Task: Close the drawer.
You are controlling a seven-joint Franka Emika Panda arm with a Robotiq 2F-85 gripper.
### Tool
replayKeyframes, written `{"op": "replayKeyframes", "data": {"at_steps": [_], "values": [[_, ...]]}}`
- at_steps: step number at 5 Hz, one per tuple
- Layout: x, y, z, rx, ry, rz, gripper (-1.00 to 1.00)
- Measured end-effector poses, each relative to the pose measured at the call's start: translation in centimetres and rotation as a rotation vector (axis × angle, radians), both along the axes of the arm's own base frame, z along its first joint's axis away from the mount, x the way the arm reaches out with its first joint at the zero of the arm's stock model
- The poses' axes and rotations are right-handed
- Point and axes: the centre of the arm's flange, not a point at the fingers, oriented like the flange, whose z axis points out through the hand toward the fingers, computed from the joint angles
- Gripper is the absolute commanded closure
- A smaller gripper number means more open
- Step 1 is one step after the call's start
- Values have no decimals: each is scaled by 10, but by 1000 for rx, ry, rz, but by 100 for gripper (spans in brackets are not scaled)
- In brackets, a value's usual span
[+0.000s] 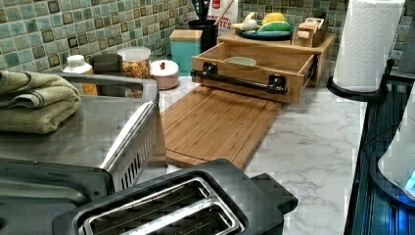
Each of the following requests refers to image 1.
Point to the wooden drawer with black handle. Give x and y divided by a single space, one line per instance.
278 75

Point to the green bowl in drawer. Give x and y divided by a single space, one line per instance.
244 61

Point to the wooden drawer cabinet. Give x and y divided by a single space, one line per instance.
322 50

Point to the bamboo cutting board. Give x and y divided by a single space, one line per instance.
209 124

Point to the teal canister with wooden lid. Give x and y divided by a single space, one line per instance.
184 45

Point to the black two-slot toaster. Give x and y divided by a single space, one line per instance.
215 198

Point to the black utensil holder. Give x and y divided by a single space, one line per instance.
210 32

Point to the clear jar of cereal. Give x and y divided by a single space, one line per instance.
135 61

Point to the stainless steel toaster oven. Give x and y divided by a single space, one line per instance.
109 144

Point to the plush yellow garlic toy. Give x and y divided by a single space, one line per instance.
247 24

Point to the black spatula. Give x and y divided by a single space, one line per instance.
201 8

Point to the white food box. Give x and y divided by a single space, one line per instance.
215 7

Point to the plush watermelon slice toy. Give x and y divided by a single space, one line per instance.
275 26

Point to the teal plate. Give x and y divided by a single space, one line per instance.
266 35

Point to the plush yellow lemon toy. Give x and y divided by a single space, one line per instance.
273 17

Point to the small wooden box organizer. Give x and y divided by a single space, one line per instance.
310 33

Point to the white-capped orange bottle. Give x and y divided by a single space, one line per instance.
77 64

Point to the black paper towel holder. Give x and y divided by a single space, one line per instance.
376 96

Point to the folded green towel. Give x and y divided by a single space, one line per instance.
34 102

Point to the paper towel roll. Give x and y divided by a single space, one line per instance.
367 39

